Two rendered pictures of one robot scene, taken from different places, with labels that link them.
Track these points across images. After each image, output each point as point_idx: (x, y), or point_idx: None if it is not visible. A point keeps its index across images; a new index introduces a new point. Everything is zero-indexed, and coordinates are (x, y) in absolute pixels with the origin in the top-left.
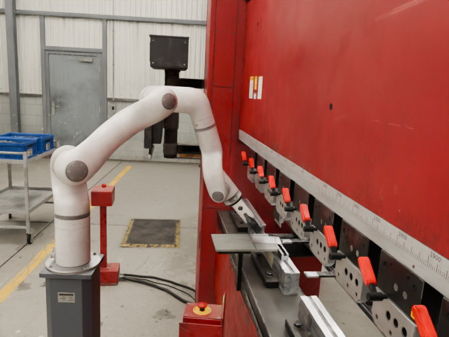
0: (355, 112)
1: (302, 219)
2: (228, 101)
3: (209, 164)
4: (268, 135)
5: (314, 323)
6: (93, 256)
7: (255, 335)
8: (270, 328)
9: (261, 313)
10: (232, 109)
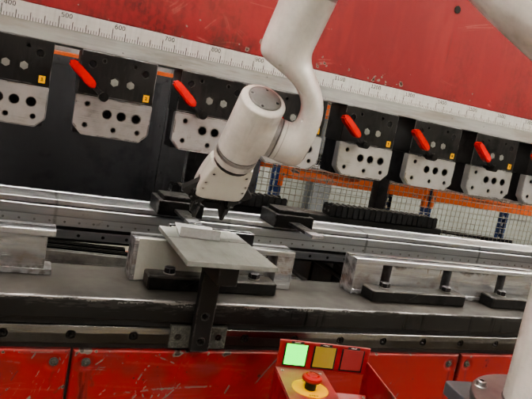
0: None
1: (426, 147)
2: None
3: (317, 81)
4: (180, 10)
5: (398, 268)
6: (491, 385)
7: None
8: (385, 309)
9: (355, 309)
10: None
